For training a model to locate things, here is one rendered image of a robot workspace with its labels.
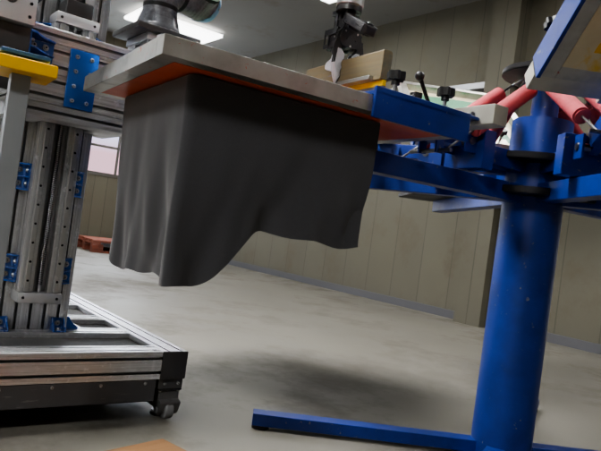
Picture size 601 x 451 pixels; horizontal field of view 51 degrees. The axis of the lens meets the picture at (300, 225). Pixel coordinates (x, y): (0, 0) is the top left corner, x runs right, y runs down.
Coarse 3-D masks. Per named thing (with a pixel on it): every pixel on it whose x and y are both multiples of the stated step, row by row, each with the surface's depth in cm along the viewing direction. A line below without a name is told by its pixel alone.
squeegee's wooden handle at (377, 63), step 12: (348, 60) 167; (360, 60) 162; (372, 60) 158; (384, 60) 154; (312, 72) 181; (324, 72) 176; (348, 72) 166; (360, 72) 161; (372, 72) 157; (384, 72) 155
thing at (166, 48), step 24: (144, 48) 122; (168, 48) 113; (192, 48) 116; (216, 48) 118; (96, 72) 152; (120, 72) 134; (144, 72) 131; (216, 72) 122; (240, 72) 121; (264, 72) 124; (288, 72) 127; (312, 96) 131; (336, 96) 134; (360, 96) 137
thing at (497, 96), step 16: (496, 96) 208; (512, 96) 196; (528, 96) 197; (560, 96) 185; (512, 112) 232; (560, 112) 227; (576, 112) 174; (592, 112) 218; (496, 128) 240; (576, 128) 232; (592, 128) 167
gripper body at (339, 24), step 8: (336, 8) 171; (344, 8) 169; (352, 8) 169; (360, 8) 170; (336, 16) 173; (336, 24) 173; (344, 24) 170; (328, 32) 173; (336, 32) 170; (344, 32) 168; (352, 32) 170; (328, 40) 172; (344, 40) 168; (352, 40) 170; (360, 40) 171; (328, 48) 172; (344, 48) 169; (352, 48) 170
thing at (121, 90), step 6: (120, 84) 147; (126, 84) 146; (132, 84) 145; (138, 84) 144; (144, 84) 143; (150, 84) 142; (108, 90) 157; (114, 90) 156; (120, 90) 155; (126, 90) 154; (132, 90) 152; (138, 90) 152; (120, 96) 162; (126, 96) 161
